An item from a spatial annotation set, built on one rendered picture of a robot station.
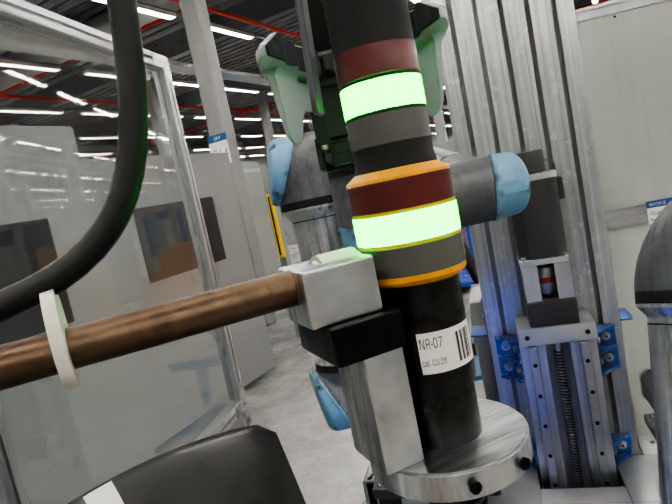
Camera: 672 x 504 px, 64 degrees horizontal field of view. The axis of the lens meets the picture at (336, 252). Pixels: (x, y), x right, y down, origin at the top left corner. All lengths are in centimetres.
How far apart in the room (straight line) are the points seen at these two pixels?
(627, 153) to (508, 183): 150
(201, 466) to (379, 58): 27
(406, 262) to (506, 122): 91
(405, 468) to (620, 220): 192
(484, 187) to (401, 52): 40
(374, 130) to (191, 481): 25
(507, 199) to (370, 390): 44
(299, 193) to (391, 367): 72
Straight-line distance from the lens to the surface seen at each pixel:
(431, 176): 21
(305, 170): 92
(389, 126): 21
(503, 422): 26
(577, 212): 113
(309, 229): 94
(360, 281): 20
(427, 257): 21
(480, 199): 61
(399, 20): 22
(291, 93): 35
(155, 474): 38
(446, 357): 22
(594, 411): 113
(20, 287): 19
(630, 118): 212
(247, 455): 39
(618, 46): 213
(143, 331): 19
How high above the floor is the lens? 157
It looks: 7 degrees down
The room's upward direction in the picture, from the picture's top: 12 degrees counter-clockwise
